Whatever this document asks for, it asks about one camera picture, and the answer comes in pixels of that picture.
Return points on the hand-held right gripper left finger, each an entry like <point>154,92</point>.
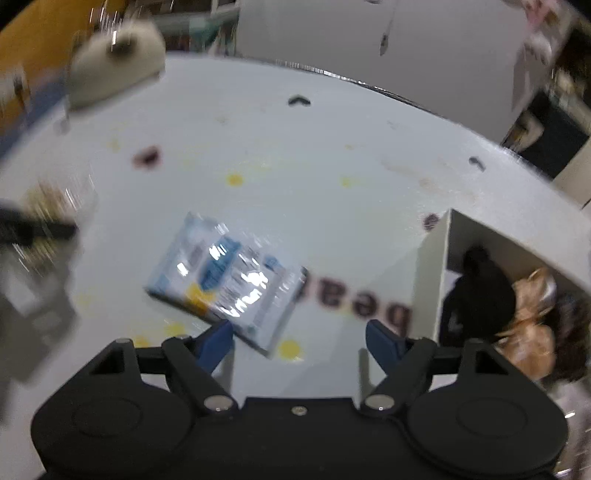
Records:
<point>214,344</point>

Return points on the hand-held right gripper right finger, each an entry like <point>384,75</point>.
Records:
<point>383,344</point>

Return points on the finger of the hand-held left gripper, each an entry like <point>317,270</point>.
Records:
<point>41,229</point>

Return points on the blue white wipes packet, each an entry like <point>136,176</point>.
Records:
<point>226,277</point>

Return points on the white cardboard box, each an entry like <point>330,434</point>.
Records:
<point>429,277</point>

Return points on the black hair scrunchie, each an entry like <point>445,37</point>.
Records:
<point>480,295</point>

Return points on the pink satin scrunchie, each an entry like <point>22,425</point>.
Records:
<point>531,323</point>

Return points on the white ceramic teapot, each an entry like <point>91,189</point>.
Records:
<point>115,60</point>

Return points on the brown hair scrunchie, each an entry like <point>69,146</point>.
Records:
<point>572,332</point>

